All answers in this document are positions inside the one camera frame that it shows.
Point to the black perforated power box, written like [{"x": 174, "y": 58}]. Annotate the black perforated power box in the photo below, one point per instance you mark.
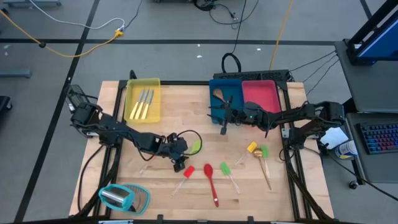
[{"x": 248, "y": 76}]

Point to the monitor on black stand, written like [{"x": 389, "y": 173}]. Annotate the monitor on black stand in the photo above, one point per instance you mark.
[{"x": 379, "y": 40}]

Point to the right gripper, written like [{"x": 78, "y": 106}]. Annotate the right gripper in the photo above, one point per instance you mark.
[{"x": 239, "y": 115}]

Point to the lime green silicone spoon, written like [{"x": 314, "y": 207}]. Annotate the lime green silicone spoon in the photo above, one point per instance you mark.
[{"x": 196, "y": 147}]

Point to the pink plastic bin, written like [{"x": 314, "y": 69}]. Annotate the pink plastic bin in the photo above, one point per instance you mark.
[{"x": 261, "y": 93}]

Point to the wooden spoon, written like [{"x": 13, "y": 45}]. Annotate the wooden spoon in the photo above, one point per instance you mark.
[{"x": 217, "y": 92}]

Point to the red silicone spoon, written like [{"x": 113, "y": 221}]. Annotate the red silicone spoon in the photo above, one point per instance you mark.
[{"x": 208, "y": 170}]

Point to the rainbow backlit keyboard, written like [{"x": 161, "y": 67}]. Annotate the rainbow backlit keyboard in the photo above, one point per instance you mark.
[{"x": 379, "y": 137}]

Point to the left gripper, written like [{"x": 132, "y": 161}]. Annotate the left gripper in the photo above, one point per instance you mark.
[{"x": 175, "y": 147}]

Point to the grey desk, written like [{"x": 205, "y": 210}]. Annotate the grey desk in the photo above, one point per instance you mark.
[
  {"x": 382, "y": 168},
  {"x": 367, "y": 87}
]

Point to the gold metal spoon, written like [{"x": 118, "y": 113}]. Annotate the gold metal spoon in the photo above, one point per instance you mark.
[{"x": 257, "y": 153}]

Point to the black diagonal desk bar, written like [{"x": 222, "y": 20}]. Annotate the black diagonal desk bar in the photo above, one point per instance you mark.
[{"x": 350, "y": 103}]

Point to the black chair base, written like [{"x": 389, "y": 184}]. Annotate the black chair base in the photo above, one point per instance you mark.
[{"x": 4, "y": 102}]

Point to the black mesh power supply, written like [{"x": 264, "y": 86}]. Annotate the black mesh power supply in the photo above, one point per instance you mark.
[{"x": 74, "y": 93}]

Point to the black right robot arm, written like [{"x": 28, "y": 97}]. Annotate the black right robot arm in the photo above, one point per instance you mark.
[{"x": 295, "y": 116}]

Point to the black desk caster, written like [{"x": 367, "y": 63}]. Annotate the black desk caster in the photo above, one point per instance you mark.
[{"x": 353, "y": 185}]

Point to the yellow plastic bin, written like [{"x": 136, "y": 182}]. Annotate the yellow plastic bin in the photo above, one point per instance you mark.
[{"x": 155, "y": 102}]

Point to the white blue yellow can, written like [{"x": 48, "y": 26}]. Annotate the white blue yellow can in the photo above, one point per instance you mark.
[{"x": 345, "y": 150}]

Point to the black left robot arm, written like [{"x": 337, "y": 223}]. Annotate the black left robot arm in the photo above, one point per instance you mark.
[{"x": 124, "y": 130}]

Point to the grey floor stand foot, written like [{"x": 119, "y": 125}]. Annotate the grey floor stand foot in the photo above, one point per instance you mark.
[{"x": 15, "y": 73}]

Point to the blue plastic bin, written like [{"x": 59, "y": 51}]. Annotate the blue plastic bin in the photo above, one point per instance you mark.
[{"x": 233, "y": 90}]

